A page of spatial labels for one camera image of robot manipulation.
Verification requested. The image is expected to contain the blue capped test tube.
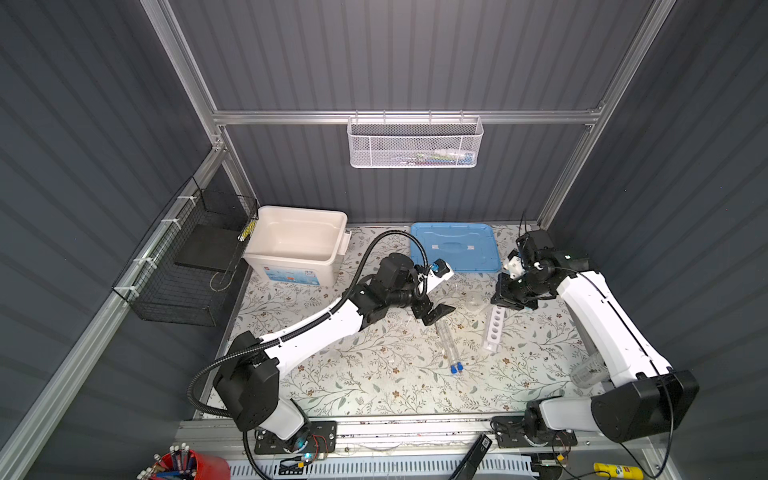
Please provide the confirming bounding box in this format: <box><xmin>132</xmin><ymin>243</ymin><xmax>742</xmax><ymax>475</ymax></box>
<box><xmin>440</xmin><ymin>323</ymin><xmax>464</xmax><ymax>374</ymax></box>
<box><xmin>435</xmin><ymin>320</ymin><xmax>461</xmax><ymax>375</ymax></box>

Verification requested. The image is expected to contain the small white tube rack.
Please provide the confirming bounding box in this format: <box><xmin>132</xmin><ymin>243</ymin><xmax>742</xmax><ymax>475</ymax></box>
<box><xmin>482</xmin><ymin>305</ymin><xmax>505</xmax><ymax>353</ymax></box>

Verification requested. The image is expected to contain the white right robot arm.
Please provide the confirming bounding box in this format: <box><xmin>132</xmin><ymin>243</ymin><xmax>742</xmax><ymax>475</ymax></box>
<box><xmin>491</xmin><ymin>230</ymin><xmax>699</xmax><ymax>444</ymax></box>

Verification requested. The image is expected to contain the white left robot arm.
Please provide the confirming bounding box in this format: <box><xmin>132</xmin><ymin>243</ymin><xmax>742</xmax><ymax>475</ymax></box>
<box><xmin>186</xmin><ymin>253</ymin><xmax>454</xmax><ymax>451</ymax></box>

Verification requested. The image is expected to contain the clear glass flask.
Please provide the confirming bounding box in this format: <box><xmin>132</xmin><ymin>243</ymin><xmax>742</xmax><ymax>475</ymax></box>
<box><xmin>452</xmin><ymin>274</ymin><xmax>490</xmax><ymax>314</ymax></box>

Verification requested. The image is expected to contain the blue plastic box lid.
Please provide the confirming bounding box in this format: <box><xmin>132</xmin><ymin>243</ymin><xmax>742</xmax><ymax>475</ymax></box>
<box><xmin>409</xmin><ymin>222</ymin><xmax>501</xmax><ymax>274</ymax></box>

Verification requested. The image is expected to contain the white plastic storage bin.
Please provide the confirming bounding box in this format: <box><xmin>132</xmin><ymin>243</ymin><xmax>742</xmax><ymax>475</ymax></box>
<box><xmin>243</xmin><ymin>206</ymin><xmax>351</xmax><ymax>287</ymax></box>

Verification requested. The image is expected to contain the black flat device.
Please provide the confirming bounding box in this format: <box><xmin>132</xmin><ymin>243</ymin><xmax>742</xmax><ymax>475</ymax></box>
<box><xmin>449</xmin><ymin>434</ymin><xmax>492</xmax><ymax>480</ymax></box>

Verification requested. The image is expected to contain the red cup of pens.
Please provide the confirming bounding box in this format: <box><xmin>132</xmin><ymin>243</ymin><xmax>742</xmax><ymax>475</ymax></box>
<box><xmin>136</xmin><ymin>443</ymin><xmax>232</xmax><ymax>480</ymax></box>

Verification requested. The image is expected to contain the white wire mesh basket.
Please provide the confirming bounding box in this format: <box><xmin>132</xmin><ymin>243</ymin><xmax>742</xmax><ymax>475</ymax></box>
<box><xmin>346</xmin><ymin>116</ymin><xmax>484</xmax><ymax>169</ymax></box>

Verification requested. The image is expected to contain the black wire wall basket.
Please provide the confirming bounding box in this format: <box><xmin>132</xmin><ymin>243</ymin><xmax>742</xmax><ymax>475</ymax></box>
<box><xmin>113</xmin><ymin>181</ymin><xmax>258</xmax><ymax>327</ymax></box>

